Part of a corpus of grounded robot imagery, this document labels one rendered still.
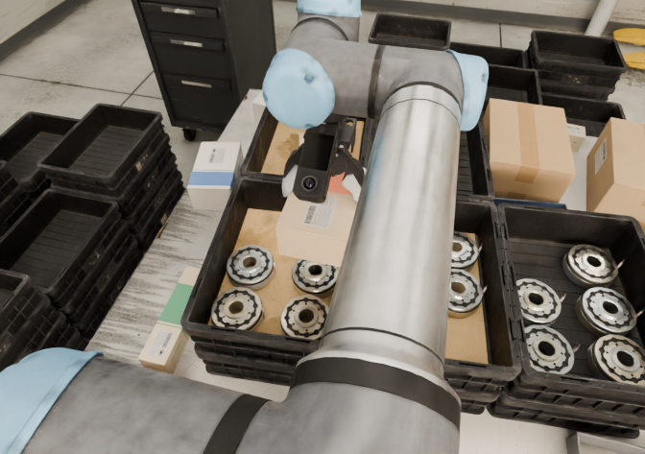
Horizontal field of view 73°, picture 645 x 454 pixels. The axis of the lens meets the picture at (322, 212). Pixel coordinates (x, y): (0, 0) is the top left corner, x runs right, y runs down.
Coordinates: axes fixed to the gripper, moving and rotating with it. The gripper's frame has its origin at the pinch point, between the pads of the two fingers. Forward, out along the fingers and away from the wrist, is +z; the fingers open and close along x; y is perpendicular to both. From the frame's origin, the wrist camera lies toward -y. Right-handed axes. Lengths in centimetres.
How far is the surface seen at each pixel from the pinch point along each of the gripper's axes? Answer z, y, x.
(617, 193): 27, 47, -68
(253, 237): 26.6, 10.0, 19.7
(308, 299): 23.9, -4.8, 2.1
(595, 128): 71, 142, -97
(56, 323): 72, -6, 86
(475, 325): 26.8, -0.8, -32.1
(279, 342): 16.9, -18.0, 3.6
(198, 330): 16.8, -19.4, 18.4
